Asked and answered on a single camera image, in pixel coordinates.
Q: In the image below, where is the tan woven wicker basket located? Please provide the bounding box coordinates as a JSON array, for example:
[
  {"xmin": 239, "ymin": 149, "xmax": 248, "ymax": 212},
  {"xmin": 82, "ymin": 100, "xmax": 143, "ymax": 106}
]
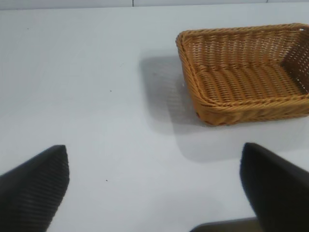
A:
[{"xmin": 176, "ymin": 23, "xmax": 309, "ymax": 127}]

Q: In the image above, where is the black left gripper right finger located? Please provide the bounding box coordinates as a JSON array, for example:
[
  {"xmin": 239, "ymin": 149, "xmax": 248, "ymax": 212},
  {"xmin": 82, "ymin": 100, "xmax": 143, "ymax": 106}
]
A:
[{"xmin": 239, "ymin": 142, "xmax": 309, "ymax": 232}]

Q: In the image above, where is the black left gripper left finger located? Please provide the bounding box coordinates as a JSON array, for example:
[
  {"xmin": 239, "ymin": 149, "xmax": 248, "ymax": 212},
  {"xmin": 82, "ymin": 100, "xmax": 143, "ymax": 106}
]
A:
[{"xmin": 0, "ymin": 144, "xmax": 71, "ymax": 232}]

